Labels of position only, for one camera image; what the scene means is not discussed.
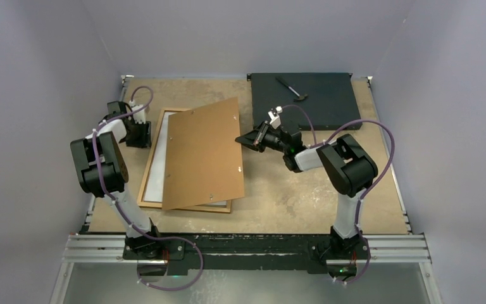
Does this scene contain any purple cable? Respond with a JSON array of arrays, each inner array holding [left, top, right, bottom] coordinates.
[[92, 85, 204, 292], [280, 104, 396, 286]]

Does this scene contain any brown cardboard backing board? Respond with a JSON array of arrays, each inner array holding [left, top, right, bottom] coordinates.
[[162, 98, 245, 210]]

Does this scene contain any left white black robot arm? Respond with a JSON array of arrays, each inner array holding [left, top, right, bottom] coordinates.
[[70, 101, 165, 259]]

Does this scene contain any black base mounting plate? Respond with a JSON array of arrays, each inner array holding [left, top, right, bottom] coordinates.
[[122, 231, 370, 276]]

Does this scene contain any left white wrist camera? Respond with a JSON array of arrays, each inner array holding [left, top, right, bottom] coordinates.
[[128, 99, 149, 124]]

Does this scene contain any dark flat equipment case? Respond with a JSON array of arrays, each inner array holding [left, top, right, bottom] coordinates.
[[247, 72, 361, 130]]

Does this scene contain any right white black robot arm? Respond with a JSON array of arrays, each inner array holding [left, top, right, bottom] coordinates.
[[235, 122, 378, 258]]

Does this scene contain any small black handled hammer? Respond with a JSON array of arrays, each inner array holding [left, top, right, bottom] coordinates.
[[275, 76, 308, 103]]

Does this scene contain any brown wooden picture frame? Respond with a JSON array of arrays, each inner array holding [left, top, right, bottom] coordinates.
[[137, 107, 233, 214]]

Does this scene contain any glossy plant photo print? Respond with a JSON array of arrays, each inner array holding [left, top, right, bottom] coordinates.
[[137, 106, 244, 213]]

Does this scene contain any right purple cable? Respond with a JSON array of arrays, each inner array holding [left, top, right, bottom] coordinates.
[[280, 104, 396, 286]]

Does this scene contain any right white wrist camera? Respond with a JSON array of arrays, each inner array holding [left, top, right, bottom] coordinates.
[[268, 106, 283, 129]]

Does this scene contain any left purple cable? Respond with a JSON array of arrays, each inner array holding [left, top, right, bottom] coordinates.
[[92, 85, 204, 292]]

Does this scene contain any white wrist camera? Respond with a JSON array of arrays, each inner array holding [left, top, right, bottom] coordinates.
[[268, 106, 283, 129], [128, 99, 149, 124]]

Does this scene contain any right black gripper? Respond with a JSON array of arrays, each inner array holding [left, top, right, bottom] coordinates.
[[235, 120, 289, 153]]

